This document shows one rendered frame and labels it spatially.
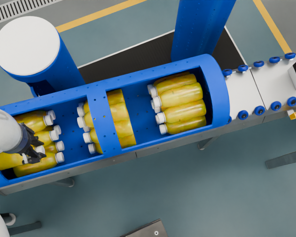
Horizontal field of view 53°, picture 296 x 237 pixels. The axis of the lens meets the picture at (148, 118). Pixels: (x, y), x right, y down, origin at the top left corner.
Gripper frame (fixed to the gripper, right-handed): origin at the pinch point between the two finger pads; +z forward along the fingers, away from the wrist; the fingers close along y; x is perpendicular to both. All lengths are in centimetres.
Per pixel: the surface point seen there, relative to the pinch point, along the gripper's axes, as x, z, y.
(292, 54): -111, 15, 15
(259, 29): -158, 113, 77
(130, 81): -37.6, -8.6, 12.7
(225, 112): -67, -5, -6
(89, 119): -20.2, -3.5, 5.0
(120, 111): -31.4, -3.9, 4.8
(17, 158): 7.8, 0.4, -1.0
